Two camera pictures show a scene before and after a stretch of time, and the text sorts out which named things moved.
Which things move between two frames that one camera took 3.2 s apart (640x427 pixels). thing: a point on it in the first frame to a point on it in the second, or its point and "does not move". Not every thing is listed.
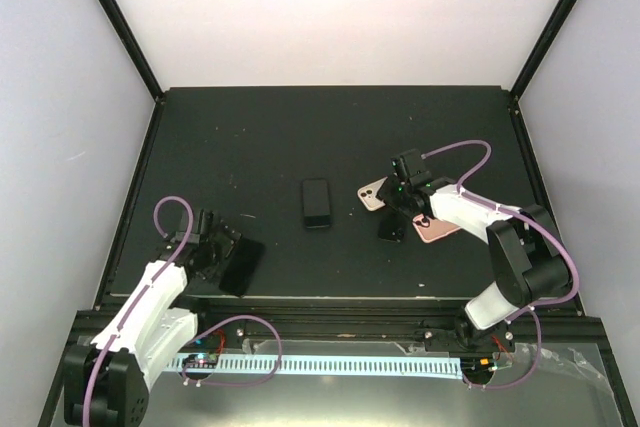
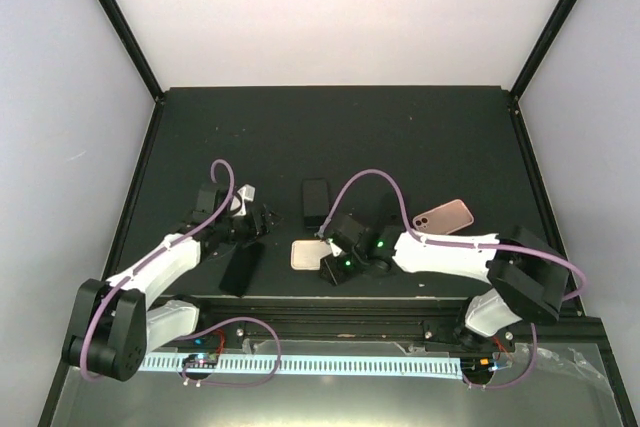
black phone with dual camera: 316,203 does not move
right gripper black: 385,195 to 335,276
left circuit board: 201,361 does not move
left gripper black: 226,242 to 256,229
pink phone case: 431,229 does not move
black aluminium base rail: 565,322 does not move
